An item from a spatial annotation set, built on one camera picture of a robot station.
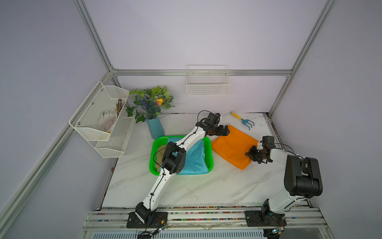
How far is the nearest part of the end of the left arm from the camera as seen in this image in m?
0.78

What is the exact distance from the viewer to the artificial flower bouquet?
81 centimetres

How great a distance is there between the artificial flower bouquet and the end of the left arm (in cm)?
24
